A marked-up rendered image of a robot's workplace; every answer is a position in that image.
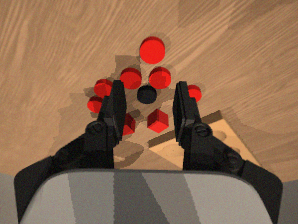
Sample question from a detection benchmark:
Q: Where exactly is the tan wooden tray with round pockets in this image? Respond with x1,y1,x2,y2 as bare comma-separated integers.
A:
148,110,264,168

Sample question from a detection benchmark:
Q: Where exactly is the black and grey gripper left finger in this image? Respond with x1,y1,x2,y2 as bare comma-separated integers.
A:
14,80,127,224

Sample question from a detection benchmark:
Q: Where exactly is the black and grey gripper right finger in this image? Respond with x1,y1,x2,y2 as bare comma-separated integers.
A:
172,81,283,224

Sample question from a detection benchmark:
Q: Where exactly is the red cube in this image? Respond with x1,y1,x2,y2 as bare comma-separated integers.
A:
123,113,136,136
147,109,169,133

